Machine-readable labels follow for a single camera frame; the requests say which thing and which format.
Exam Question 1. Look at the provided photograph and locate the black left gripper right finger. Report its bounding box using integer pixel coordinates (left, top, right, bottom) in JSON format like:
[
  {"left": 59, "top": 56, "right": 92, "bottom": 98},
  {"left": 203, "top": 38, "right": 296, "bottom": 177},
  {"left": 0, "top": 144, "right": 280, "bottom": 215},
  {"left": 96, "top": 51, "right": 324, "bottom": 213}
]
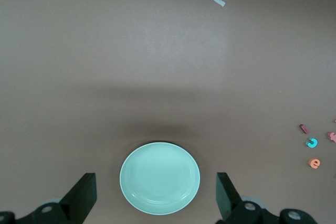
[{"left": 216, "top": 172, "right": 320, "bottom": 224}]

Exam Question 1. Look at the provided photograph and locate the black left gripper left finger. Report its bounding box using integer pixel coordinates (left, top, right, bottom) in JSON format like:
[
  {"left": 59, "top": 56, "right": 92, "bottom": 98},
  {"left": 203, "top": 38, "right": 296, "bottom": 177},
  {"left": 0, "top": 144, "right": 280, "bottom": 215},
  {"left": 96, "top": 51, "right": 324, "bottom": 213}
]
[{"left": 0, "top": 173, "right": 98, "bottom": 224}]

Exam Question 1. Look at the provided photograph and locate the orange letter e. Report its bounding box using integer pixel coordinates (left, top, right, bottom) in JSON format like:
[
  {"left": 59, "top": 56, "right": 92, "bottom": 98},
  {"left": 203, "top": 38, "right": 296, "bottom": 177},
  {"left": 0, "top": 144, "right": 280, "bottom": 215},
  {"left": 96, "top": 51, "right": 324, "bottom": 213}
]
[{"left": 308, "top": 157, "right": 321, "bottom": 169}]

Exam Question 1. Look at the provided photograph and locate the teal letter c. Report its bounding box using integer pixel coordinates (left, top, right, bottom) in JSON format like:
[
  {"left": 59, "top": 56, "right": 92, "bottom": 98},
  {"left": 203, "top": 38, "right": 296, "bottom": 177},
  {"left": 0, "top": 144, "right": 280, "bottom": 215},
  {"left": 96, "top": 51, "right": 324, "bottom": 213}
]
[{"left": 305, "top": 137, "right": 319, "bottom": 148}]

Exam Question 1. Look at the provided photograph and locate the green plate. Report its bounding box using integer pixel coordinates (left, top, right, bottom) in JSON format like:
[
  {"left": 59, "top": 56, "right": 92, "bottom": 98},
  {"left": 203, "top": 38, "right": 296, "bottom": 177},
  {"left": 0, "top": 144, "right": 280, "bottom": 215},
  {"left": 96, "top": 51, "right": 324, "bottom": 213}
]
[{"left": 119, "top": 142, "right": 201, "bottom": 216}]

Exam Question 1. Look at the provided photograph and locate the brown paper table cover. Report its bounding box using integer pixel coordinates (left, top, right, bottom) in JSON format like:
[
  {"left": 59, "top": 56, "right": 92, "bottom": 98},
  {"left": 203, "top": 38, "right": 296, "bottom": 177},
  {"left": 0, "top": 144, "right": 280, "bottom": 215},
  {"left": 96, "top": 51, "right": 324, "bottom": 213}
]
[{"left": 0, "top": 0, "right": 336, "bottom": 224}]

